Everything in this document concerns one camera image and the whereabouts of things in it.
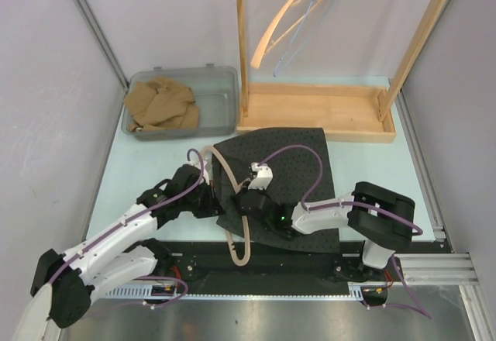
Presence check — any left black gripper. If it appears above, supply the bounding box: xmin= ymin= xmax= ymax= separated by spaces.
xmin=181 ymin=180 xmax=226 ymax=219

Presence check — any dark grey dotted skirt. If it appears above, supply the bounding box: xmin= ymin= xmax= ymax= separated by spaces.
xmin=214 ymin=128 xmax=339 ymax=253

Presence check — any light wooden hanger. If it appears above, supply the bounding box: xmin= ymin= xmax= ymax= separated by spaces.
xmin=201 ymin=146 xmax=251 ymax=267

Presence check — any tan cloth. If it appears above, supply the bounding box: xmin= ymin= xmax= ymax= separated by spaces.
xmin=124 ymin=76 xmax=200 ymax=133

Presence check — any light blue wire hanger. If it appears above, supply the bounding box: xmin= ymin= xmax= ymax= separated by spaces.
xmin=271 ymin=0 xmax=337 ymax=78

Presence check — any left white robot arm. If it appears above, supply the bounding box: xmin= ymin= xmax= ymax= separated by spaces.
xmin=30 ymin=160 xmax=221 ymax=329

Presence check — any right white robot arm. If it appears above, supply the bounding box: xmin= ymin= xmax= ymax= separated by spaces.
xmin=233 ymin=181 xmax=423 ymax=280

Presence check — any hanging wooden hanger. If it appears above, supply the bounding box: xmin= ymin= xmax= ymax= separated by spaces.
xmin=250 ymin=0 xmax=325 ymax=70

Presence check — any clear grey plastic bin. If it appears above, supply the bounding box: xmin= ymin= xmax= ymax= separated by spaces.
xmin=122 ymin=67 xmax=239 ymax=140

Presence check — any wooden clothes rack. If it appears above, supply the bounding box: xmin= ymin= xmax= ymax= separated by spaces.
xmin=236 ymin=0 xmax=449 ymax=143

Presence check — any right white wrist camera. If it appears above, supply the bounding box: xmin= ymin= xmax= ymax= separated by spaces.
xmin=248 ymin=163 xmax=273 ymax=190

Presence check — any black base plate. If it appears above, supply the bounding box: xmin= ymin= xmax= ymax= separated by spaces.
xmin=139 ymin=239 xmax=399 ymax=296

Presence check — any white slotted cable duct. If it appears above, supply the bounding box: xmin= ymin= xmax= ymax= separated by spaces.
xmin=108 ymin=282 xmax=367 ymax=301

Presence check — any aluminium frame rail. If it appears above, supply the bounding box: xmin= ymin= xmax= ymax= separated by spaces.
xmin=398 ymin=253 xmax=479 ymax=286

